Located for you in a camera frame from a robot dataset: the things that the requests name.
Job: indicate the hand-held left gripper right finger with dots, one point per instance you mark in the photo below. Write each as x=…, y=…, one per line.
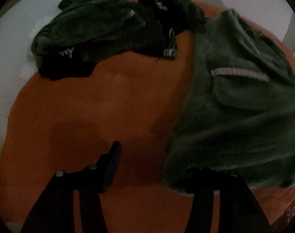
x=203, y=199

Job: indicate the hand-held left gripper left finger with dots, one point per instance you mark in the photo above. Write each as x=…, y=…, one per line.
x=113, y=165

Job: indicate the green fleece jacket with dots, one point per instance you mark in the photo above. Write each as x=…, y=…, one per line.
x=234, y=106

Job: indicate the orange bed blanket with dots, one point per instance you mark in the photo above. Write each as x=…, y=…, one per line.
x=101, y=106

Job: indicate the black printed garment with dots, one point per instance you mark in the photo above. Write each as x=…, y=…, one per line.
x=149, y=36

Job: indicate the green fleece pants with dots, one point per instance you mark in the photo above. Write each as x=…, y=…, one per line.
x=94, y=21

